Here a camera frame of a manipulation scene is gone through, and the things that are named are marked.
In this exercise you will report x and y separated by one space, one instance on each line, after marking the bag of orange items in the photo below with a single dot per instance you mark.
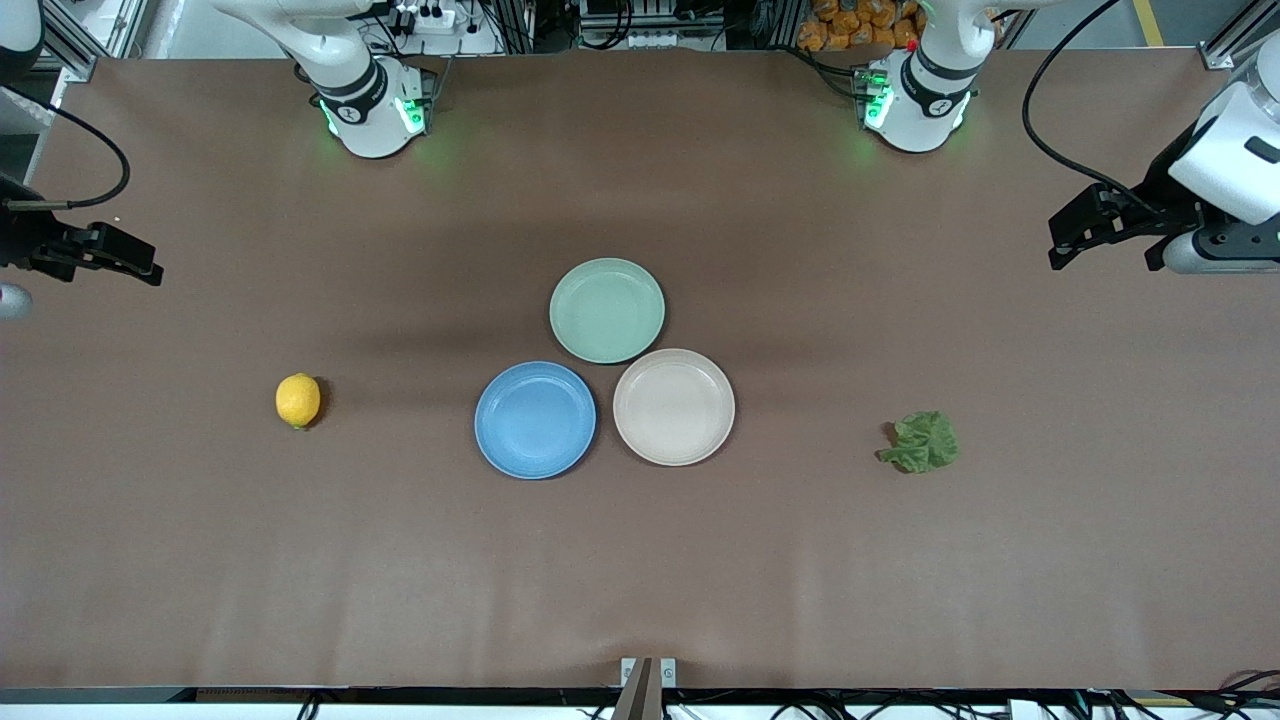
850 22

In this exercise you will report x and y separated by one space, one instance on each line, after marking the aluminium frame profile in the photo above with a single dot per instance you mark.
1240 35
70 40

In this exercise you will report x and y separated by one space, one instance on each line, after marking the green lettuce leaf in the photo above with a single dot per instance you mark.
925 442

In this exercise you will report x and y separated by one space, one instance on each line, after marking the green plate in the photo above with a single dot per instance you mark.
607 310

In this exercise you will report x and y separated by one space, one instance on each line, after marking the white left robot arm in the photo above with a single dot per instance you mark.
925 100

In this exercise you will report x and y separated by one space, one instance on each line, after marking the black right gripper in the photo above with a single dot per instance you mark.
22 247

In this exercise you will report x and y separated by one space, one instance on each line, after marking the yellow lemon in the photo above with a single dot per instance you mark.
298 400

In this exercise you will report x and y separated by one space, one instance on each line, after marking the beige plate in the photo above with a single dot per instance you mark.
674 406

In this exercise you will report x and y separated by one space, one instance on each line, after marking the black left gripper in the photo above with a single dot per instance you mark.
1166 190

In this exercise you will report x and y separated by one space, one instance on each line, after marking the white power strip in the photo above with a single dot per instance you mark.
425 18

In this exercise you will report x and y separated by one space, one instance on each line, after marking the blue plate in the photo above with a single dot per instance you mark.
535 420

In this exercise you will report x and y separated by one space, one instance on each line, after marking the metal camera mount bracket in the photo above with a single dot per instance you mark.
648 685

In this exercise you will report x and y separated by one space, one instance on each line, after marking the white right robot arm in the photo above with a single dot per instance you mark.
365 95

